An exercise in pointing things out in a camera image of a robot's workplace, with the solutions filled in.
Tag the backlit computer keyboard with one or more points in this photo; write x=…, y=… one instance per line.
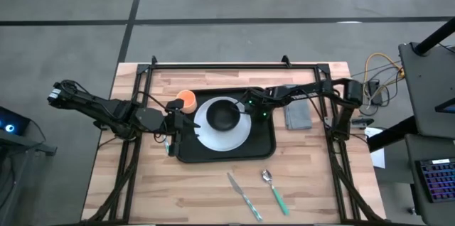
x=439, y=181

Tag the white paper sheet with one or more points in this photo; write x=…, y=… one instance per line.
x=379, y=156

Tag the computer with blue light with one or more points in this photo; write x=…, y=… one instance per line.
x=14, y=121

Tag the black slanted pole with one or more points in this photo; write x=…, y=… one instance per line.
x=435, y=37

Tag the grey metal stand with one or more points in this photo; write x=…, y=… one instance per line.
x=21, y=140

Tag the black power box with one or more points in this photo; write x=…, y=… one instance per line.
x=374, y=91

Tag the black metal table frame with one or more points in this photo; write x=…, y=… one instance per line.
x=195, y=66

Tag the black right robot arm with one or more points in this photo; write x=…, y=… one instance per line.
x=305, y=92

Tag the black bowl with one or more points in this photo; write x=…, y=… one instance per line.
x=222, y=116

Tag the monitor with blue edge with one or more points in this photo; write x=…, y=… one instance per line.
x=447, y=107

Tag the black support beam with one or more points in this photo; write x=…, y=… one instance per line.
x=391, y=133

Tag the black desk top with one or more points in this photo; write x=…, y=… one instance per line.
x=426, y=87

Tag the grey napkin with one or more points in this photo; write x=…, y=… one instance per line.
x=298, y=116

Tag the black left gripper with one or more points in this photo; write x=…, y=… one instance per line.
x=175, y=119

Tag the black keyboard desk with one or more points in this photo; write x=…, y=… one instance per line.
x=426, y=148

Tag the white round plate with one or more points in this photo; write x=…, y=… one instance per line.
x=220, y=140

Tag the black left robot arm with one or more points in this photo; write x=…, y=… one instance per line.
x=92, y=107

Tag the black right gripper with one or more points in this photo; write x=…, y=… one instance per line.
x=259, y=103

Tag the black frame clamp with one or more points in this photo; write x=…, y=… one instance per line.
x=286, y=61
x=154, y=60

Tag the orange cup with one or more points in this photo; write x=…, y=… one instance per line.
x=188, y=101

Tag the black plastic tray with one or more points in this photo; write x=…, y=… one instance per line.
x=259, y=144

